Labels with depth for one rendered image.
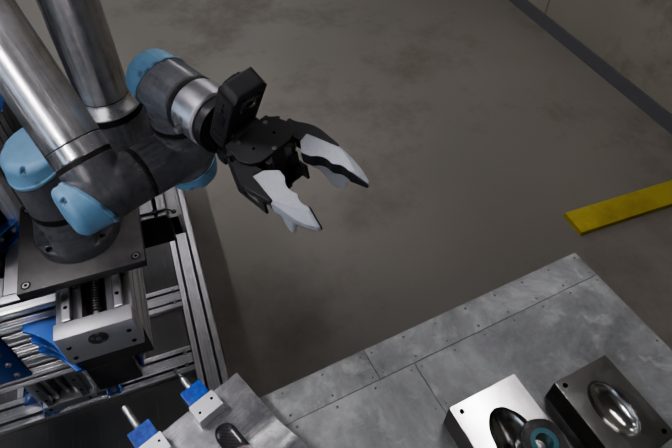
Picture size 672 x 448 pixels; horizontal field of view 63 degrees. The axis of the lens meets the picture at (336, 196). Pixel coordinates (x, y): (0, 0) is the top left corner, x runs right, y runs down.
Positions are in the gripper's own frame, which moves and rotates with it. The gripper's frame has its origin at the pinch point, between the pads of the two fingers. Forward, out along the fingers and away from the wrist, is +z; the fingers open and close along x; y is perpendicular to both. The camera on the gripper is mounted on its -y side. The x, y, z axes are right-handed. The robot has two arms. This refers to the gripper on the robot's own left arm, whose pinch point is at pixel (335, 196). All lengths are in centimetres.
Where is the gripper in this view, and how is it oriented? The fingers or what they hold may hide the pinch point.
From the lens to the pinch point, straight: 54.5
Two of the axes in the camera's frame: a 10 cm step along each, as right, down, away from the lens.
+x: -6.9, 6.1, -3.9
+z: 7.2, 5.1, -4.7
